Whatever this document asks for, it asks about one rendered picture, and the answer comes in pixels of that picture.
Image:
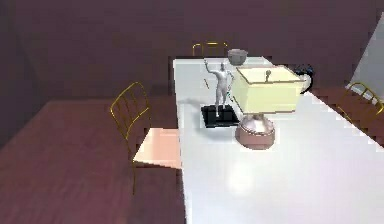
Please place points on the grey bowl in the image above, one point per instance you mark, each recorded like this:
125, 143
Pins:
237, 56

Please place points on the black and white kettle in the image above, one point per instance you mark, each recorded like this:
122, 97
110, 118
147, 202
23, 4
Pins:
305, 75

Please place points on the cream shade table lamp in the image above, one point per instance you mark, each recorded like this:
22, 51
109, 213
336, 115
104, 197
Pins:
266, 93

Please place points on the grey figure statue black base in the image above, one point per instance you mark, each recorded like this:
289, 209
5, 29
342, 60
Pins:
220, 90

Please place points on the white table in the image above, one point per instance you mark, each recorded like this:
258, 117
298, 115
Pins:
300, 173

